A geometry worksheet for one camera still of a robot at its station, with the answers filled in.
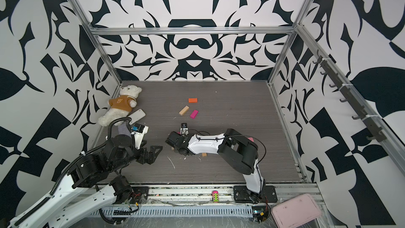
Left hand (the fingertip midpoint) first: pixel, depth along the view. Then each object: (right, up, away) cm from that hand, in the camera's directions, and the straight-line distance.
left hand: (153, 142), depth 70 cm
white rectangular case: (-20, +8, +31) cm, 37 cm away
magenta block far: (+16, +9, +32) cm, 37 cm away
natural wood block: (+10, +11, +35) cm, 38 cm away
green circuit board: (+47, -32, +1) cm, 57 cm away
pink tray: (+63, -30, 0) cm, 70 cm away
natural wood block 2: (+22, -11, +15) cm, 29 cm away
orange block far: (+15, +18, +38) cm, 45 cm away
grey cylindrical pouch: (-25, +1, +24) cm, 34 cm away
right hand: (+9, -6, +21) cm, 24 cm away
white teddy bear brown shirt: (-28, +14, +27) cm, 42 cm away
